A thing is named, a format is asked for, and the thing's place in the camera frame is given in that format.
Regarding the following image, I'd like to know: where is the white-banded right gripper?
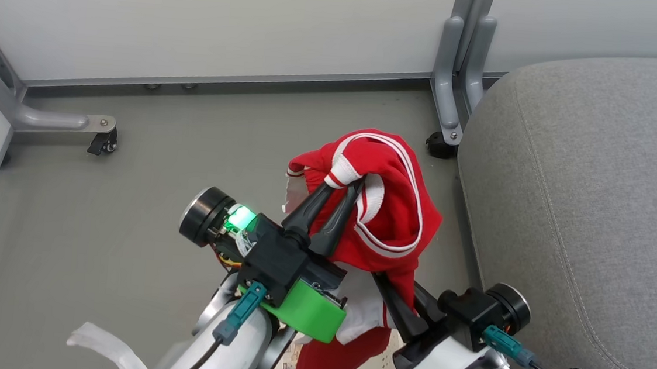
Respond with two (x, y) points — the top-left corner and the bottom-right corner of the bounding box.
(365, 272), (500, 369)

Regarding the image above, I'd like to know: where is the black caster wheel with bracket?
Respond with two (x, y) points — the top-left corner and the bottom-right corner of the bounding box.
(86, 126), (120, 158)

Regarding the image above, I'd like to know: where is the grey fabric sofa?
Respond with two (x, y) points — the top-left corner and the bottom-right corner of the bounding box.
(441, 39), (657, 369)

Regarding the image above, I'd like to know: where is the grey partition foot long bracket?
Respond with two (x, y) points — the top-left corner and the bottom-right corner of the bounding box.
(0, 9), (126, 140)

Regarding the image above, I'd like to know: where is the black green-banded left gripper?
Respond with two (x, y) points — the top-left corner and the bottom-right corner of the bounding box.
(233, 170), (366, 346)

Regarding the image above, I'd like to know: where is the black round caster wheel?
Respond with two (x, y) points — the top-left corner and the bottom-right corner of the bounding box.
(424, 130), (461, 161)

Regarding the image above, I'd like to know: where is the white wrapped strip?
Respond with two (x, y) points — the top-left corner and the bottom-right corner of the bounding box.
(64, 320), (149, 369)

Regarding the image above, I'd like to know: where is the black left arm cable teal plug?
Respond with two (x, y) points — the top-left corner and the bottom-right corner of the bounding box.
(172, 275), (268, 369)

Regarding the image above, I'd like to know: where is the red white-striped garment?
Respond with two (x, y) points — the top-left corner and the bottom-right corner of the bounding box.
(270, 122), (451, 369)

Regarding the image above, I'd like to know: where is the grey partition foot double post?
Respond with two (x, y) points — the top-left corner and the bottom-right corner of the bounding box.
(425, 0), (500, 150)

